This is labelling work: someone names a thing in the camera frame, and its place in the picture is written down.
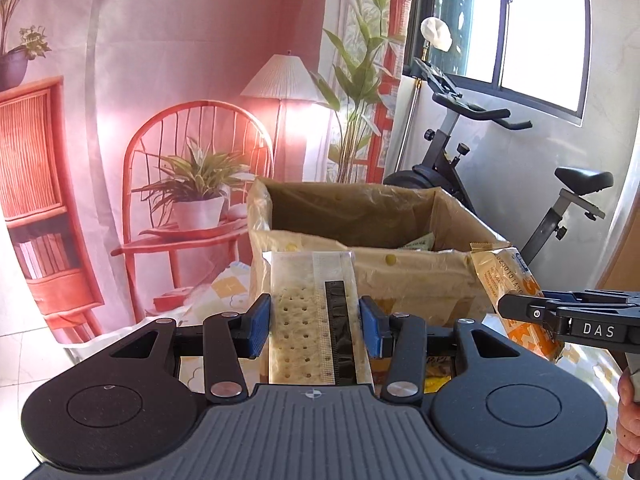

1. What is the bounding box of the orange snack packet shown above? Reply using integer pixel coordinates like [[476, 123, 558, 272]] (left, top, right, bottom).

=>
[[469, 242, 563, 361]]

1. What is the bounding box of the taped cardboard box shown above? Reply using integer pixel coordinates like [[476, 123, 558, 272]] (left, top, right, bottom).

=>
[[247, 176, 513, 331]]

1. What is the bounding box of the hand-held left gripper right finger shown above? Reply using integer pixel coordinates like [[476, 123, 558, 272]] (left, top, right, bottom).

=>
[[359, 295, 531, 404]]

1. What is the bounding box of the pole with white cloth top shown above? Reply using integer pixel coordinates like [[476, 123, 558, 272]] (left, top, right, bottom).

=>
[[395, 16, 454, 171]]

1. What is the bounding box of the brown wooden door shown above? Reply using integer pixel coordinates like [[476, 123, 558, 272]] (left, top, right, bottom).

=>
[[597, 160, 640, 292]]

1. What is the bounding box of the dark framed window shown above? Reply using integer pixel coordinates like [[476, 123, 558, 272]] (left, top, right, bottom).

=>
[[405, 0, 591, 128]]

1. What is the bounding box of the printed room wall backdrop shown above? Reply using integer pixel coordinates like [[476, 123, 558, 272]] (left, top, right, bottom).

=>
[[0, 0, 418, 361]]

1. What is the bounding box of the black exercise bike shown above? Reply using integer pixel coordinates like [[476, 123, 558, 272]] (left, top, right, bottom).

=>
[[382, 57, 615, 266]]

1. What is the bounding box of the floral checkered tablecloth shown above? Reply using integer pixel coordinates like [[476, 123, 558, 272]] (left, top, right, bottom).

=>
[[177, 260, 633, 480]]

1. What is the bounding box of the person's right hand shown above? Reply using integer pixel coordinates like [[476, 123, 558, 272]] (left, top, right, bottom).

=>
[[616, 367, 640, 467]]

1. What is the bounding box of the clear cracker packet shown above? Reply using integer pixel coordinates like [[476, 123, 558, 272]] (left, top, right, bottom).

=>
[[261, 249, 375, 388]]

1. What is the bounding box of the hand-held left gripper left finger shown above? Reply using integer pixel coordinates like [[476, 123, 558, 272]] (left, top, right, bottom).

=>
[[100, 294, 271, 404]]

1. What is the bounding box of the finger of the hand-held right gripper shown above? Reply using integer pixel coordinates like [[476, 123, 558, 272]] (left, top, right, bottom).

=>
[[542, 287, 640, 307], [497, 294, 640, 347]]

